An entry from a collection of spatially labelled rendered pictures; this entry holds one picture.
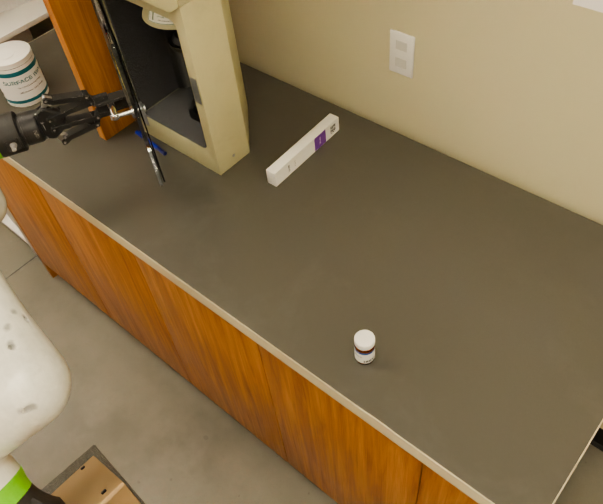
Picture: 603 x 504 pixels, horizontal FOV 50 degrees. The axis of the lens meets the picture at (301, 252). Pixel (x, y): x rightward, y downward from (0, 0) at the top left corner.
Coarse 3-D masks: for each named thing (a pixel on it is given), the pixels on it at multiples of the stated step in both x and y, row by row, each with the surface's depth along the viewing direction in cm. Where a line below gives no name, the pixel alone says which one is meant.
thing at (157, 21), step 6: (144, 12) 145; (150, 12) 143; (144, 18) 146; (150, 18) 144; (156, 18) 143; (162, 18) 142; (150, 24) 144; (156, 24) 143; (162, 24) 143; (168, 24) 142
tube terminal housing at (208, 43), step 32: (128, 0) 142; (192, 0) 132; (224, 0) 148; (192, 32) 136; (224, 32) 143; (192, 64) 141; (224, 64) 148; (224, 96) 153; (160, 128) 173; (224, 128) 159; (224, 160) 165
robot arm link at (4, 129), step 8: (8, 112) 141; (0, 120) 139; (8, 120) 139; (16, 120) 141; (0, 128) 138; (8, 128) 139; (16, 128) 139; (0, 136) 138; (8, 136) 139; (16, 136) 139; (0, 144) 139; (8, 144) 139; (16, 144) 140; (24, 144) 141; (0, 152) 140; (8, 152) 141; (16, 152) 142
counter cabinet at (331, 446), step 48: (48, 192) 186; (48, 240) 229; (96, 240) 184; (96, 288) 227; (144, 288) 183; (144, 336) 225; (192, 336) 181; (240, 336) 152; (192, 384) 223; (240, 384) 180; (288, 384) 151; (288, 432) 179; (336, 432) 150; (336, 480) 177; (384, 480) 149; (432, 480) 129
